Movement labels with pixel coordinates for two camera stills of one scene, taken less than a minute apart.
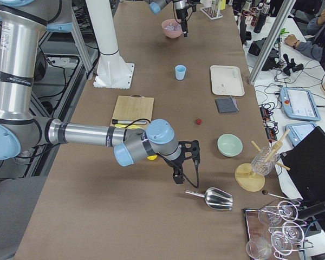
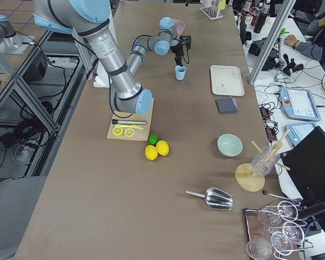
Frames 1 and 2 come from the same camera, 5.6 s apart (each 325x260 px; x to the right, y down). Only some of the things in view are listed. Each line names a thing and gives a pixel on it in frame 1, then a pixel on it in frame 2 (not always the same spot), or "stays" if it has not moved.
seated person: x=320 y=44 stays
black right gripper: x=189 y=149 -> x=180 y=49
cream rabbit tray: x=226 y=80 stays
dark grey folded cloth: x=227 y=104 stays
